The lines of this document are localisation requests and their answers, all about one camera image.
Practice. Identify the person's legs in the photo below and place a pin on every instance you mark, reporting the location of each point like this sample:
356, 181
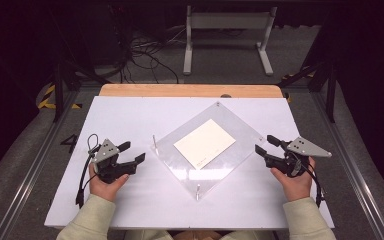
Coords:
146, 235

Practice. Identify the black metal stand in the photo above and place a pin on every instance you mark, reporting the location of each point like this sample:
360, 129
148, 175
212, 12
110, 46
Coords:
58, 93
330, 93

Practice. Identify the yellow and black floor tape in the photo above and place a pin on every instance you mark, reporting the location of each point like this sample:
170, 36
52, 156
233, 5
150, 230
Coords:
48, 100

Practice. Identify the cream paper sheet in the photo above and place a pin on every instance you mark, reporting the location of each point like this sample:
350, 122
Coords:
204, 143

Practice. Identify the person's right hand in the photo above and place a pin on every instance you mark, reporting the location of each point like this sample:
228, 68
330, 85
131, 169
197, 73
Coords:
296, 188

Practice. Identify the aluminium floor rail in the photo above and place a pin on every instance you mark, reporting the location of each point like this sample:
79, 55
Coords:
353, 173
30, 173

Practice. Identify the clear acrylic panel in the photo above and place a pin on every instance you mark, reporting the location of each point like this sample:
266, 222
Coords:
230, 156

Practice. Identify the wooden table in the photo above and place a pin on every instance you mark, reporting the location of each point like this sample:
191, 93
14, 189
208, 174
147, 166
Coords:
190, 90

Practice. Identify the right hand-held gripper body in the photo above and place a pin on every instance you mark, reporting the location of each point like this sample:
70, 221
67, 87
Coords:
308, 148

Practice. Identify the person's left hand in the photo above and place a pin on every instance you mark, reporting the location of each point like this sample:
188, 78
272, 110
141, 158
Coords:
105, 190

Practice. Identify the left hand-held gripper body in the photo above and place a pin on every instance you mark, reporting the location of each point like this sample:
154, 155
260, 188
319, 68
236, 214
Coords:
106, 151

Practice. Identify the white metal stand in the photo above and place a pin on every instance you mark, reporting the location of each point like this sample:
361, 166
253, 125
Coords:
228, 21

